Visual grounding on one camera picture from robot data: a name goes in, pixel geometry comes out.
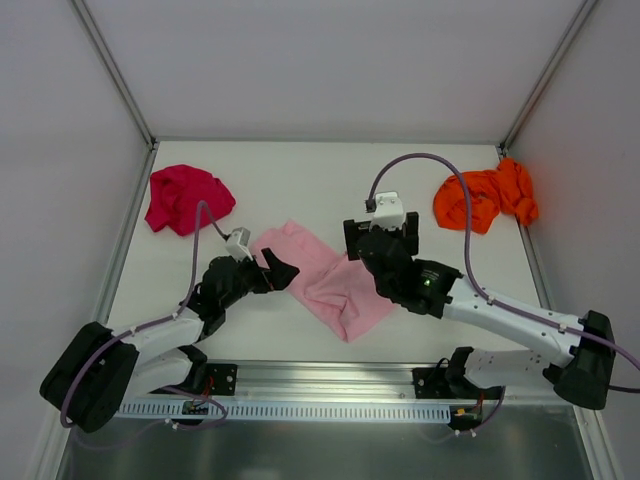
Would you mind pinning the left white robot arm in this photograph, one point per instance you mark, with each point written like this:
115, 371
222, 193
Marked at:
95, 344

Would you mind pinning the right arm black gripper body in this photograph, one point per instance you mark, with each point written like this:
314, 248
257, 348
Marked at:
351, 238

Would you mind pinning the front aluminium rail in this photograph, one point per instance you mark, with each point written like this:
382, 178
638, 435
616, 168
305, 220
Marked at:
350, 380

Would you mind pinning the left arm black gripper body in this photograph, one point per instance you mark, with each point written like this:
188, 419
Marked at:
262, 275

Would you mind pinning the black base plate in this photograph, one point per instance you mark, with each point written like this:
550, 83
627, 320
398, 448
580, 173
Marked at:
440, 382
211, 378

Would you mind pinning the white slotted cable duct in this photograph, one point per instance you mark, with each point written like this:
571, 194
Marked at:
250, 410

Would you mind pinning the pink t shirt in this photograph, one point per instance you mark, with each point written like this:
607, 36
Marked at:
339, 292

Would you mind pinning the right aluminium frame post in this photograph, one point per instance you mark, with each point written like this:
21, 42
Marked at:
568, 38

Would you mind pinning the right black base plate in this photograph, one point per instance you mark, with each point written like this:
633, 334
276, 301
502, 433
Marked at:
440, 382

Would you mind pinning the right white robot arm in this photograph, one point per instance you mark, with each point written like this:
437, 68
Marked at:
572, 356

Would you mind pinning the magenta t shirt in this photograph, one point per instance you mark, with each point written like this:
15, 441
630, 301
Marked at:
175, 192

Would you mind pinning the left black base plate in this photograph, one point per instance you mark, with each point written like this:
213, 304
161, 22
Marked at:
211, 378

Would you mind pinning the orange t shirt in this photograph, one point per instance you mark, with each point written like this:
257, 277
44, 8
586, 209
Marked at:
507, 189

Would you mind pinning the aluminium frame post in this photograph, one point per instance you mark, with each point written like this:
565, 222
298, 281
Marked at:
105, 56
568, 38

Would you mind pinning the left aluminium frame post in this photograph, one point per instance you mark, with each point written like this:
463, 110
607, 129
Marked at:
105, 56

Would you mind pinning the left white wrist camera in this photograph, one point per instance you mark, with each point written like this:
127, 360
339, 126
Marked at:
236, 244

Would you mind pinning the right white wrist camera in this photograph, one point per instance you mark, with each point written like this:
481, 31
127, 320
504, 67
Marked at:
386, 210

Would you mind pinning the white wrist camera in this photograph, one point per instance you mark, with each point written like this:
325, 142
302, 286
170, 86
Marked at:
236, 244
386, 210

